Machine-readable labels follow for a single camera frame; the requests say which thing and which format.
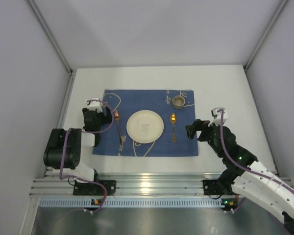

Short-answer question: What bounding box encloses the purple cable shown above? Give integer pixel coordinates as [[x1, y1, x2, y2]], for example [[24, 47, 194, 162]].
[[217, 109, 294, 212], [60, 99, 113, 213]]

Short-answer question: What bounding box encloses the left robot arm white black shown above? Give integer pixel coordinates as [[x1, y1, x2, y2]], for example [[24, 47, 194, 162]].
[[43, 98, 114, 184]]

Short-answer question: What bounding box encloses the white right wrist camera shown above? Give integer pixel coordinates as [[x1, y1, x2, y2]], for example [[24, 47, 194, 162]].
[[209, 108, 228, 126]]

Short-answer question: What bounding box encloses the blue cloth placemat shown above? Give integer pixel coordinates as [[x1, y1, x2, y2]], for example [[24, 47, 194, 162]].
[[93, 90, 198, 157]]

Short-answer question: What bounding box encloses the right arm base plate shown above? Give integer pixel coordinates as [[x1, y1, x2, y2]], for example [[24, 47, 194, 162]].
[[202, 180, 234, 196]]

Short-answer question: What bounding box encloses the slotted cable duct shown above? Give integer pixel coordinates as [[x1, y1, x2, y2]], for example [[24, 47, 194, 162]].
[[39, 198, 240, 208]]

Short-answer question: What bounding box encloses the white paper plate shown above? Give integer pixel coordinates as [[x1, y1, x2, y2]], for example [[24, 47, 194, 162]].
[[126, 110, 164, 144]]

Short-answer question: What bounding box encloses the copper fork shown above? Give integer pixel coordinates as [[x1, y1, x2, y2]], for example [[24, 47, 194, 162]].
[[114, 110, 123, 147]]

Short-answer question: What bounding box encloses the copper spoon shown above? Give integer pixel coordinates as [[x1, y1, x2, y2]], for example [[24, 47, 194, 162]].
[[170, 113, 176, 142]]

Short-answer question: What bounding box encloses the small beige cup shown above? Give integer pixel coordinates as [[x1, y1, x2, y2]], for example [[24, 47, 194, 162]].
[[172, 95, 186, 109]]

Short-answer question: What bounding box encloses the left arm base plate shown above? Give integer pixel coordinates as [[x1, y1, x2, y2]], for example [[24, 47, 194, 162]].
[[73, 180, 117, 196]]

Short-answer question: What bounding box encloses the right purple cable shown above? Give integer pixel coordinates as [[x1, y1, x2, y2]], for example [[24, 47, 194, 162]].
[[217, 109, 294, 212]]

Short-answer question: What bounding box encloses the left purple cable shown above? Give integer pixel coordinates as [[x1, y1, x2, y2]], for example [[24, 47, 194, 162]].
[[60, 99, 113, 213]]

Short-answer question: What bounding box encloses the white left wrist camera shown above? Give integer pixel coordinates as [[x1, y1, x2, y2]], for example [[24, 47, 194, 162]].
[[85, 97, 101, 109]]

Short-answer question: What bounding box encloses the aluminium frame rail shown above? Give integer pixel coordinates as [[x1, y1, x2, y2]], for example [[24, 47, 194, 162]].
[[29, 173, 220, 197]]

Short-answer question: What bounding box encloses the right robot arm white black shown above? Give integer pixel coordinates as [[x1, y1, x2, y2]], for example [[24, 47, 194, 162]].
[[185, 119, 294, 235]]

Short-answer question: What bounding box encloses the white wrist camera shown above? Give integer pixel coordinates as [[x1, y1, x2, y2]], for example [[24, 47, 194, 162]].
[[209, 108, 228, 126], [85, 97, 101, 109]]

